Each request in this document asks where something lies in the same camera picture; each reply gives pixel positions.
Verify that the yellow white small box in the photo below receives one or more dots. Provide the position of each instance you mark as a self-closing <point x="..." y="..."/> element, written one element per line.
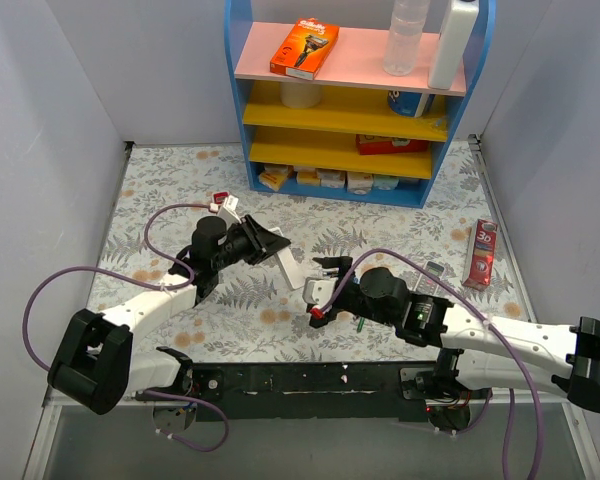
<point x="308" y="178"/>

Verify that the white red small box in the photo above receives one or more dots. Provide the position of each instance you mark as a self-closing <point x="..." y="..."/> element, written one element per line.
<point x="359" y="183"/>

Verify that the floral table mat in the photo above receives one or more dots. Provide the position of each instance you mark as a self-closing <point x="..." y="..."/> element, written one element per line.
<point x="252" y="316"/>

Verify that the clear plastic bottle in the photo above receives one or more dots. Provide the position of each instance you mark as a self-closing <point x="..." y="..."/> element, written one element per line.
<point x="405" y="32"/>

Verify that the teal white small box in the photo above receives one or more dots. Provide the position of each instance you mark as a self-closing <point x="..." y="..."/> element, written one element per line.
<point x="385" y="182"/>

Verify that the blue shelf unit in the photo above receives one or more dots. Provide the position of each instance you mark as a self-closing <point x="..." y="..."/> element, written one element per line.
<point x="354" y="102"/>

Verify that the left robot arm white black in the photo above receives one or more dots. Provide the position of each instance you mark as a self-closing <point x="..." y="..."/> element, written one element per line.
<point x="97" y="362"/>

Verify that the orange razor box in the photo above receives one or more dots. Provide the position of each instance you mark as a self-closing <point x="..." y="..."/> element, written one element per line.
<point x="305" y="49"/>

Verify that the white remote control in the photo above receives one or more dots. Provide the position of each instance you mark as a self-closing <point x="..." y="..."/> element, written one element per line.
<point x="290" y="269"/>

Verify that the white tall bottle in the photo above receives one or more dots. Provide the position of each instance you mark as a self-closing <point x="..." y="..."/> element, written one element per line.
<point x="457" y="25"/>

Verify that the orange yellow small box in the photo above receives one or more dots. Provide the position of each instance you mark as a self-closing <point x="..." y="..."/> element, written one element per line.
<point x="274" y="180"/>

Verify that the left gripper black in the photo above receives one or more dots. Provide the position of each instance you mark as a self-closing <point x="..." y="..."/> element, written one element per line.
<point x="251" y="240"/>

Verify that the red toothpaste box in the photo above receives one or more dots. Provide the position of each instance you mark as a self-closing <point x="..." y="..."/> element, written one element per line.
<point x="480" y="255"/>

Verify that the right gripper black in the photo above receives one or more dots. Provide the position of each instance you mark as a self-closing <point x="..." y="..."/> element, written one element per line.
<point x="340" y="288"/>

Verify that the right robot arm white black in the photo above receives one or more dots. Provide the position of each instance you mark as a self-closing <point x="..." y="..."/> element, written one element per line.
<point x="474" y="354"/>

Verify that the blue white round container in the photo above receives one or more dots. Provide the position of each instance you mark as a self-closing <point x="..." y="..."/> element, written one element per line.
<point x="409" y="104"/>

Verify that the black base bar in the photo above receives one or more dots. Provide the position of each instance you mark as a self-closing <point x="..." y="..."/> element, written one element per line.
<point x="333" y="390"/>

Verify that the grey remote with buttons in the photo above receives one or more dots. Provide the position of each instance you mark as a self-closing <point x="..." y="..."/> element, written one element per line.
<point x="425" y="284"/>

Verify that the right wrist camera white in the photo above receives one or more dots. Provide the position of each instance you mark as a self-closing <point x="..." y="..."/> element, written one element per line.
<point x="318" y="295"/>

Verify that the red box on shelf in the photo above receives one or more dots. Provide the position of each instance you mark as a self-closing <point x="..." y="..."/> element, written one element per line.
<point x="380" y="145"/>

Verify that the white paper roll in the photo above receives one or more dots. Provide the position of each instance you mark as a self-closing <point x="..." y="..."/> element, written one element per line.
<point x="300" y="95"/>

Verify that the red white small remote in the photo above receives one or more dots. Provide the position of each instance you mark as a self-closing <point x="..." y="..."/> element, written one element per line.
<point x="219" y="197"/>

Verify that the white small box centre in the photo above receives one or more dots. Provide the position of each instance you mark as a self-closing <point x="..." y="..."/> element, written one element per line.
<point x="331" y="178"/>

